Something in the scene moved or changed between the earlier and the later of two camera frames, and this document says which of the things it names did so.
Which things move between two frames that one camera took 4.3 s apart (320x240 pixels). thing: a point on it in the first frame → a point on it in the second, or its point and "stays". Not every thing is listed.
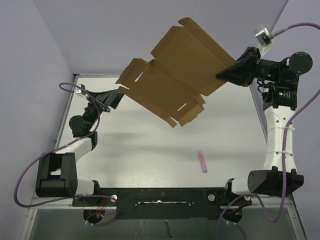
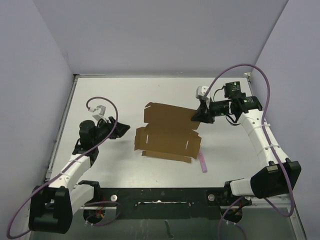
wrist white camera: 265,40 → 200,91
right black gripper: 243,71 → 203,114
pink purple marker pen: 202,160 stays
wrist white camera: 79,92 → 100,109
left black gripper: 102,99 → 119,130
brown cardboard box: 186,62 → 170,134
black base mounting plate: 165,203 stays
